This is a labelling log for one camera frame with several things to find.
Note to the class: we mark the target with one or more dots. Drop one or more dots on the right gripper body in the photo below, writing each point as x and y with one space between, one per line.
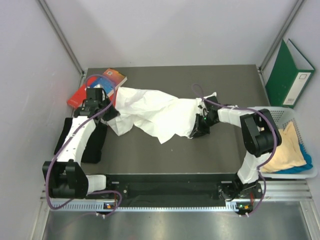
207 121

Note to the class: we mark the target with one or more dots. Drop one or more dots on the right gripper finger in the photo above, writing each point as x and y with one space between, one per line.
203 130
197 123

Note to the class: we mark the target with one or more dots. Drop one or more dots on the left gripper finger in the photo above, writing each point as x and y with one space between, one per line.
111 112
108 117

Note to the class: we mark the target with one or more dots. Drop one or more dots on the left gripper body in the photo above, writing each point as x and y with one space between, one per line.
105 101

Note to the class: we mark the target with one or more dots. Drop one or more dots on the white flower print t-shirt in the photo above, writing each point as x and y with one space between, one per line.
157 113

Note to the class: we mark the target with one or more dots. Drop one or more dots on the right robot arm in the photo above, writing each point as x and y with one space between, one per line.
260 137

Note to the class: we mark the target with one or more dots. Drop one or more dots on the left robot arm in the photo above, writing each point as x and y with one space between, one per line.
67 180

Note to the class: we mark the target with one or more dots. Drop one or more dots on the large red book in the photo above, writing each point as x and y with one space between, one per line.
77 98

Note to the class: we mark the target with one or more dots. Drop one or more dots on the small blue orange book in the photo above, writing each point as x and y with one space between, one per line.
110 80

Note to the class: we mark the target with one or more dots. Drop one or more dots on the folded black t-shirt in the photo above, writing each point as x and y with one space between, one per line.
85 146

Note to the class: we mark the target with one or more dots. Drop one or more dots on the white plastic basket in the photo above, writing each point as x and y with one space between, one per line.
282 116

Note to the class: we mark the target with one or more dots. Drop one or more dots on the green lever arch binder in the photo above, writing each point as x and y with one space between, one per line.
290 75

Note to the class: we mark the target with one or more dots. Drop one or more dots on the peach orange t-shirt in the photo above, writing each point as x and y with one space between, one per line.
287 154

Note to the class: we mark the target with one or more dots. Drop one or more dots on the teal blue t-shirt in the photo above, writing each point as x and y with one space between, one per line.
299 169

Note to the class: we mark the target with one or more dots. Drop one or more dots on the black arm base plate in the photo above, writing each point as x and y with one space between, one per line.
212 190

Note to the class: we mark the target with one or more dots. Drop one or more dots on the grey slotted cable duct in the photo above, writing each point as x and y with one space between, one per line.
106 206

